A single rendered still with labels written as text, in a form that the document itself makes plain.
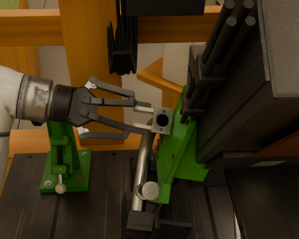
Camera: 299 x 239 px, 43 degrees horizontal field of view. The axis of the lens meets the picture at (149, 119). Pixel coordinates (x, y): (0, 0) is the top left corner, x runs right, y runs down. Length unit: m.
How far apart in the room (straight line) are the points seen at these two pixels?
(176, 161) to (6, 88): 0.35
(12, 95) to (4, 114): 0.04
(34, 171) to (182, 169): 0.51
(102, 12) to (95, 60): 0.14
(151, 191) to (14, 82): 0.34
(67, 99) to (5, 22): 0.44
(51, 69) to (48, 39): 2.27
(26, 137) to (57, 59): 2.27
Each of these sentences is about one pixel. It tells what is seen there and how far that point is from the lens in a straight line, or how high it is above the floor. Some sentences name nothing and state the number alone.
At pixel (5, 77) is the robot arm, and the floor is 1.31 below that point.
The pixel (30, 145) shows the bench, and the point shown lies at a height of 0.88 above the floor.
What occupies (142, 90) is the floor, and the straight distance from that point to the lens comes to 3.01.
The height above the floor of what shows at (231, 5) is 1.56.
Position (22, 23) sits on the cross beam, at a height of 1.25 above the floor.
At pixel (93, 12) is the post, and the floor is 1.32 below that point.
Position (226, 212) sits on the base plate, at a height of 0.90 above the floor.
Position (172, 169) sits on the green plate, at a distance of 0.75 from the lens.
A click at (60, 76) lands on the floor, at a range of 3.27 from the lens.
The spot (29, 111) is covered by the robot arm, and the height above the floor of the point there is 1.26.
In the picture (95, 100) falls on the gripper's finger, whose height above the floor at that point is 1.25.
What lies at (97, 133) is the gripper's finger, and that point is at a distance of 0.77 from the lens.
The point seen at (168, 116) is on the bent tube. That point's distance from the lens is 0.79.
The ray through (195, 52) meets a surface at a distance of 0.95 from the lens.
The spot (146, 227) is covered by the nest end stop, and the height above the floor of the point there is 0.96.
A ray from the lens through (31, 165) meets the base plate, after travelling 1.16.
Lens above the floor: 1.69
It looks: 39 degrees down
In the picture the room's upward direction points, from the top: straight up
